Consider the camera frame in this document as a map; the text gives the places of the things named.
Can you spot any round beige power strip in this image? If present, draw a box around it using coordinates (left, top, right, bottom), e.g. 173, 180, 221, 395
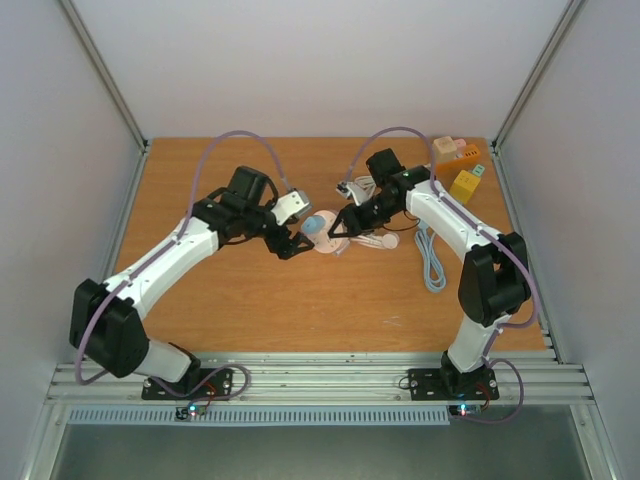
306, 209, 352, 257

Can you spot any light blue usb charger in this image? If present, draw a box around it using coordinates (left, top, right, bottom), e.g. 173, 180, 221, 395
301, 215, 326, 235

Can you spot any grey cable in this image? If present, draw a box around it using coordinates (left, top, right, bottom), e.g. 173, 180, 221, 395
414, 219, 447, 294

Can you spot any yellow cube socket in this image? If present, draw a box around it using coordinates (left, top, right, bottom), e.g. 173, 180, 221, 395
449, 170, 481, 205

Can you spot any green small plug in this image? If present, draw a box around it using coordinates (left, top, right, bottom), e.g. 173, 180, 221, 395
471, 164, 485, 177

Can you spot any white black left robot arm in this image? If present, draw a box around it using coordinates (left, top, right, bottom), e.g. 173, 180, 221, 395
70, 166, 313, 398

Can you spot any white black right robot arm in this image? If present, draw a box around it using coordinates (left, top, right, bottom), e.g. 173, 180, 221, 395
328, 149, 532, 397

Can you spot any beige cube plug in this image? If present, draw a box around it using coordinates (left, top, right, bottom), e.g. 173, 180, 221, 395
432, 136, 458, 162

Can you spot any orange power strip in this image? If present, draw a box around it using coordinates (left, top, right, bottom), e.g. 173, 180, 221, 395
435, 144, 481, 176

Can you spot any left controller board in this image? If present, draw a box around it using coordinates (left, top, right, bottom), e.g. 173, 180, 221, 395
174, 405, 208, 421

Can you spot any controller board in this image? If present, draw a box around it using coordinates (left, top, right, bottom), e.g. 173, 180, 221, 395
174, 405, 208, 421
449, 403, 488, 417

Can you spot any right controller board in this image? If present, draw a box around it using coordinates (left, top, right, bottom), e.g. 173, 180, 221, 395
449, 403, 488, 417

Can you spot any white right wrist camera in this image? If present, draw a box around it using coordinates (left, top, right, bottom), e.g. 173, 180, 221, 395
336, 176, 376, 205

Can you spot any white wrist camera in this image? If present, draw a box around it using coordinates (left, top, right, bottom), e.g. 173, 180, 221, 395
336, 176, 376, 205
271, 189, 312, 226

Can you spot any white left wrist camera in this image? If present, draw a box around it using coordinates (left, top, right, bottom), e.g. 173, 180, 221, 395
271, 189, 312, 226

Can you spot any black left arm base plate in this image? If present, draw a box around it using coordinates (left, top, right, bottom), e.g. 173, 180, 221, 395
141, 367, 234, 401

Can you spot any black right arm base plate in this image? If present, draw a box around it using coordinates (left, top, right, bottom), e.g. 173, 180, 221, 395
397, 367, 500, 402

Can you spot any aluminium rail frame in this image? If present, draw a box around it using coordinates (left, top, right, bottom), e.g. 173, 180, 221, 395
19, 139, 621, 480

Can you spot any grey slotted cable duct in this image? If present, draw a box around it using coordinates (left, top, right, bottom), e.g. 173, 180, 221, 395
67, 405, 449, 427

